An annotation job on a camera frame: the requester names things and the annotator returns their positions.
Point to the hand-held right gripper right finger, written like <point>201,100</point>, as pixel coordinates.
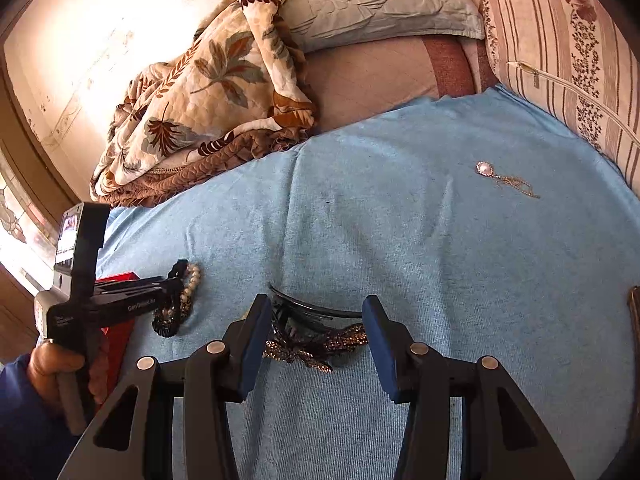
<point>382,352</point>

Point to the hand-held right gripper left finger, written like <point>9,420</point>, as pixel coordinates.
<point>255,347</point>

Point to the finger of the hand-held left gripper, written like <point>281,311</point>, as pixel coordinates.
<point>172,305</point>
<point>145,286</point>

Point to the black lace scrunchie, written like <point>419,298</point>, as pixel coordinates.
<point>170,322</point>

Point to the rhinestone bow hair accessory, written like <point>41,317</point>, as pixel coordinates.
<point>295,352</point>

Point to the red jewelry box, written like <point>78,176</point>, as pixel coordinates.
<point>119,347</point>

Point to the person's left forearm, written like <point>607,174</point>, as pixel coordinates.
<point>25,425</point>

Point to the person's left hand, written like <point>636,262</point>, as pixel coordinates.
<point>47,362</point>

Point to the stained glass window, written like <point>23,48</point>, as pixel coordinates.
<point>20,220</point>

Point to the blue bed sheet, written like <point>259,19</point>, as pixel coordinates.
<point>400,220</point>

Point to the leaf print quilt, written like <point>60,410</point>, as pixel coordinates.
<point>200,100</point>

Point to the dark brown object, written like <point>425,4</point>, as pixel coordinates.
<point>635,305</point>

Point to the brown mattress cover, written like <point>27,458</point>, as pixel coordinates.
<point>370,80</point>

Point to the light blue pillow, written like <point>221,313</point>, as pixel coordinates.
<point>380,5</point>

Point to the striped floral pillow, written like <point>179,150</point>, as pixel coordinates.
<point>570,50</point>

